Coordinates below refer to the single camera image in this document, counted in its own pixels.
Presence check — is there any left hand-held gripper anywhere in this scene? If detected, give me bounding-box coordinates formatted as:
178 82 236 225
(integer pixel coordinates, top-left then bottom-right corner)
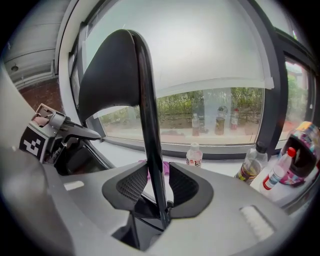
19 103 103 165

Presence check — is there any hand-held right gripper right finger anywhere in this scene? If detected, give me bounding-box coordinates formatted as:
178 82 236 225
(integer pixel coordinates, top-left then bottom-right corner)
149 161 301 256

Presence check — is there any white roller blind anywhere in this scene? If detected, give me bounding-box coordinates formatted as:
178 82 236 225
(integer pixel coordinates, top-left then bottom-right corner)
82 0 275 101

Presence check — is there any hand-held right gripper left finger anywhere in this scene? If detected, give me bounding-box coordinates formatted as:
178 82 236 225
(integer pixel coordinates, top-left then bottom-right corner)
43 161 149 256

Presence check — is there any white bottle with red cap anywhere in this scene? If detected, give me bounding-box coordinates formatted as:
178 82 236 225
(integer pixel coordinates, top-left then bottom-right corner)
262 146 297 191

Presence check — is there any purple cloth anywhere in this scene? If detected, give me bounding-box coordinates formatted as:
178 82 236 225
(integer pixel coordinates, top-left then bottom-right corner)
138 159 171 181

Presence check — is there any small orange drink bottle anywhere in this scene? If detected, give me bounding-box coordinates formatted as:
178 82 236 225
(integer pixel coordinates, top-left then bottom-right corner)
185 142 203 169

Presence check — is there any colourful patterned helmet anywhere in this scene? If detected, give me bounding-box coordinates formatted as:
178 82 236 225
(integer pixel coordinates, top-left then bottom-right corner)
278 121 320 187

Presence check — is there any person's left hand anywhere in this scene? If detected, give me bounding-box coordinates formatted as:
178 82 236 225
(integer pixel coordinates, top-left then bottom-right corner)
33 116 50 128

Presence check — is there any clear bottle with dark liquid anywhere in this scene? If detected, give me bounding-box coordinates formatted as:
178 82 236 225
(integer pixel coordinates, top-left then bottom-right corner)
234 141 269 186

